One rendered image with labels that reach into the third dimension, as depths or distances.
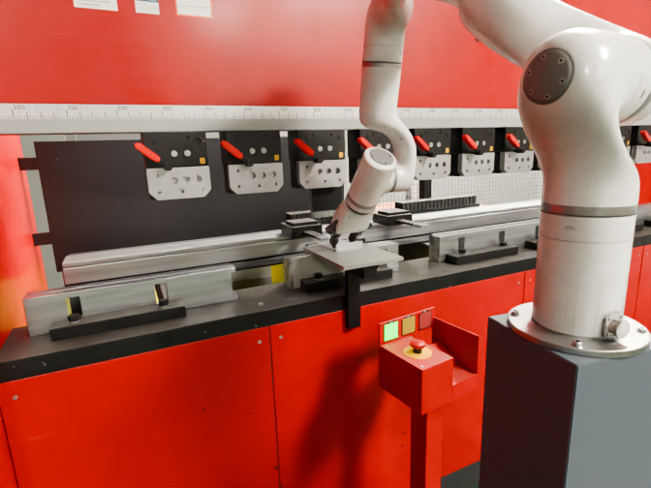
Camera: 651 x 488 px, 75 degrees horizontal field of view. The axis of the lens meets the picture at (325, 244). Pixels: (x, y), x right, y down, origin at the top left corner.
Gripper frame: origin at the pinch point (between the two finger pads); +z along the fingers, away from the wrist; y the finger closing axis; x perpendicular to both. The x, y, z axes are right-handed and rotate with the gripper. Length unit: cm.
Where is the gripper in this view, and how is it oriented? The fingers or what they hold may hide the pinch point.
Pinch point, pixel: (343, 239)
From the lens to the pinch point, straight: 123.9
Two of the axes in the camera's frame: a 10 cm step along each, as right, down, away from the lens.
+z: -2.5, 6.2, 7.4
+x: 3.5, 7.8, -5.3
